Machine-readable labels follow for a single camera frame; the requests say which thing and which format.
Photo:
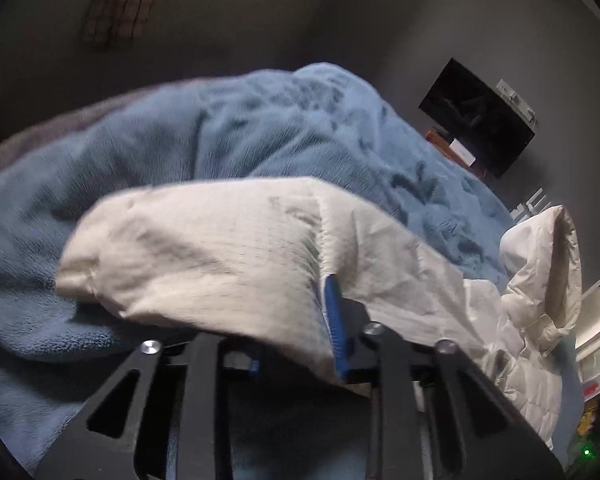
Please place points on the blue fleece blanket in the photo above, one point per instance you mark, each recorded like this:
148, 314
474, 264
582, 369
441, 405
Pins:
130, 150

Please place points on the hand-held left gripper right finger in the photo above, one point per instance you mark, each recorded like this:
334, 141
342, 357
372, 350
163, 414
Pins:
338, 330

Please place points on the white wall hook rack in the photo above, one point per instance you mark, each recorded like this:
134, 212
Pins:
516, 97

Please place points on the wooden television stand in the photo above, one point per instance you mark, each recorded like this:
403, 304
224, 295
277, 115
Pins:
437, 141

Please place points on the black flat screen television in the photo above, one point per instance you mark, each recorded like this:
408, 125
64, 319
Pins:
475, 115

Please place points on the white puffer jacket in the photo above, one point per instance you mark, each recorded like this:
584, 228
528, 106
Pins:
205, 250

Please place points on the white wifi router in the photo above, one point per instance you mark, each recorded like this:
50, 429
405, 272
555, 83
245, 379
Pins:
530, 204

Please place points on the small white box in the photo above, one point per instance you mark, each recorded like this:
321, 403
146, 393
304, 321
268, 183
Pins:
461, 152

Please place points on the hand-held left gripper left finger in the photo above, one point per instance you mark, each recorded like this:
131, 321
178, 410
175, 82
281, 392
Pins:
206, 360

